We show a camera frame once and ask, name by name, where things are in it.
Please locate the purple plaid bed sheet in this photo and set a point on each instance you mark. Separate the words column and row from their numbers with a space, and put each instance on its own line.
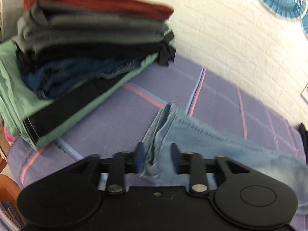
column 228, row 101

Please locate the grey patterned pillow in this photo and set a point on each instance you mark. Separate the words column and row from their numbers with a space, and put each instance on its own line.
column 12, row 4

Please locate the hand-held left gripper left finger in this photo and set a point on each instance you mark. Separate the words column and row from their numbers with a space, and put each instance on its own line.
column 140, row 156

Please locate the folded grey pants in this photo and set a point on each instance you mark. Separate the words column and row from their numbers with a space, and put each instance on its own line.
column 84, row 28

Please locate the folded red pants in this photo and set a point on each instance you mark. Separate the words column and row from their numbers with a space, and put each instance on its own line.
column 108, row 0

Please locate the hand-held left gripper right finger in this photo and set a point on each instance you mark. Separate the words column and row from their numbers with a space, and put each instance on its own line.
column 174, row 158

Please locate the black cloth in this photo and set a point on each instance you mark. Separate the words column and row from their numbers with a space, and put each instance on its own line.
column 303, row 132

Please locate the floral patterned bedding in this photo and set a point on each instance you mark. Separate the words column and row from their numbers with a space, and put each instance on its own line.
column 6, row 137

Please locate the folded green quilt black trim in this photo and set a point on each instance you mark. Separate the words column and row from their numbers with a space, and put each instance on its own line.
column 14, row 101

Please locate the folded black pants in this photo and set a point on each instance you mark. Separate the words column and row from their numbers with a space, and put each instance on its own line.
column 96, row 50

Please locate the wooden nightstand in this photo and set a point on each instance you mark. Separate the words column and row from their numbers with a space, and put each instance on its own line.
column 8, row 189

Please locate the wall poster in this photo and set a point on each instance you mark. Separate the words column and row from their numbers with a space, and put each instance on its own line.
column 305, row 91

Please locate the folded dark blue jeans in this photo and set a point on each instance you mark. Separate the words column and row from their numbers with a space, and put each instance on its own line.
column 79, row 72

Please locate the light blue jeans pants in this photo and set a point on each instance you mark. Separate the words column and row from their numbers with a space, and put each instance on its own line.
column 204, row 137

